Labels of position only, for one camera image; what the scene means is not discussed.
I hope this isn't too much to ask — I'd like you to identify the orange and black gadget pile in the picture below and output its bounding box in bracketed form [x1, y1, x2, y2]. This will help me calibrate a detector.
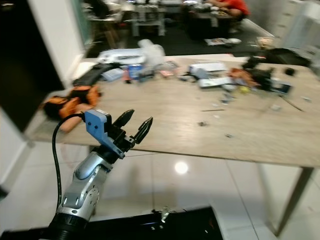
[229, 67, 277, 92]

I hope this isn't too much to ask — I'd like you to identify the black fabric bag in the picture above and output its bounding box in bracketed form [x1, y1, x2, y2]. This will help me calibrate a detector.
[262, 48, 312, 67]

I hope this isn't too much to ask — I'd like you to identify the white crumpled plastic bag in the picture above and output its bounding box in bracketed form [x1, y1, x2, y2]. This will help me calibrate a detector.
[137, 39, 166, 67]

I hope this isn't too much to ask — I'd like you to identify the orange and black power tool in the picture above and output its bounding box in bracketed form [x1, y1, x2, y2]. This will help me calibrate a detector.
[42, 85, 102, 122]

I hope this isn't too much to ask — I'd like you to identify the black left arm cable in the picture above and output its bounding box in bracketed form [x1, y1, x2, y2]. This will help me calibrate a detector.
[52, 113, 87, 211]

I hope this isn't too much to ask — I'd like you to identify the person in red shirt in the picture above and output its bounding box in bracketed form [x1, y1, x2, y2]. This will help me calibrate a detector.
[207, 0, 251, 21]

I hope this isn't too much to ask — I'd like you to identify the white workbench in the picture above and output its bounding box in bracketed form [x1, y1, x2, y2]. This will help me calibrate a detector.
[129, 0, 170, 38]

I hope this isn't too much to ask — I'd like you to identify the small metal robot bracket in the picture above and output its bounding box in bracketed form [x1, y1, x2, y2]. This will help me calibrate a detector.
[154, 207, 176, 224]

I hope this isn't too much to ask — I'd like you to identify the white cardboard box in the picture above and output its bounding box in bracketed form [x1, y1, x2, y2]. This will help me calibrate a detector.
[188, 62, 228, 74]

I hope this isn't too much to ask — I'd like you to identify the white cabinet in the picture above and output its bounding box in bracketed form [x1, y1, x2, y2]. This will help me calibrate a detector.
[274, 0, 320, 52]

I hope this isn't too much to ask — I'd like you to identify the magazine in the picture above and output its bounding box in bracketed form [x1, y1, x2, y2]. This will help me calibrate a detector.
[204, 38, 232, 47]

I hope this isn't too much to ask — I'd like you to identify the flat black case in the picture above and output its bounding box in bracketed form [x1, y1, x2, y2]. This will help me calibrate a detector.
[72, 63, 122, 87]

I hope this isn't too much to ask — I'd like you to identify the blue can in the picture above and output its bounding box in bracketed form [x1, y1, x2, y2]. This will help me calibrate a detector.
[128, 64, 144, 80]

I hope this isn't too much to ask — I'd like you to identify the black robot torso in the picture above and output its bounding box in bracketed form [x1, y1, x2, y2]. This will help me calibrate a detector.
[0, 206, 226, 240]

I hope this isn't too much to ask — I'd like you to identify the light wooden table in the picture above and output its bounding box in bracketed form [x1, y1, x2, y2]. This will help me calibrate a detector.
[25, 54, 320, 237]

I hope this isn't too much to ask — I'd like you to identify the white flat device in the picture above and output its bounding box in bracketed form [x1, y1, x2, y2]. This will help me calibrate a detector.
[97, 48, 148, 65]

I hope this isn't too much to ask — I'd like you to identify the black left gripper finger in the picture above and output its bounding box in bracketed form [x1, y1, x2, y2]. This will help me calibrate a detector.
[133, 117, 154, 146]
[114, 109, 136, 132]

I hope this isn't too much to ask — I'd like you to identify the plastic left wrist camera mount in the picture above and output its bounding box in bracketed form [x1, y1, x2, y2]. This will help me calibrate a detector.
[84, 109, 127, 160]

